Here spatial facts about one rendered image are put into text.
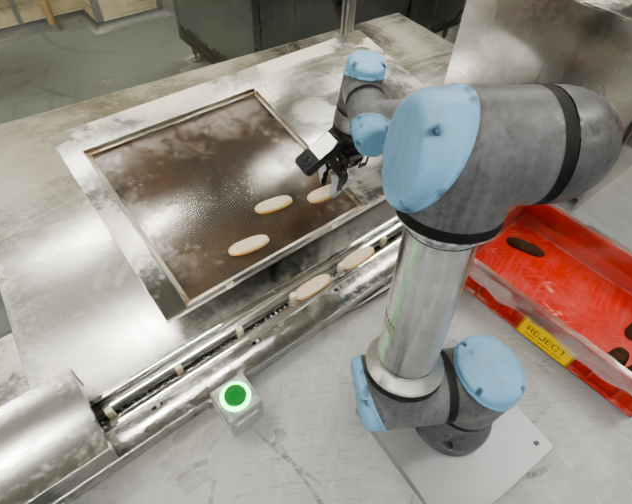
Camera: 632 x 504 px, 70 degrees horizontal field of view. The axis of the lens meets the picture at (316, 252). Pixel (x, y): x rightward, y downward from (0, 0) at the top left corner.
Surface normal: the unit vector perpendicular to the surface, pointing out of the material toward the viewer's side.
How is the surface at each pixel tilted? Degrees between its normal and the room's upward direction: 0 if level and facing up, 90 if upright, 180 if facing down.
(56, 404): 0
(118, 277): 0
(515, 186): 90
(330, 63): 10
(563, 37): 90
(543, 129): 36
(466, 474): 3
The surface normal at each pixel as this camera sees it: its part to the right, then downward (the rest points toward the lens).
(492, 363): 0.19, -0.61
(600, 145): 0.32, 0.18
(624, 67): -0.78, 0.46
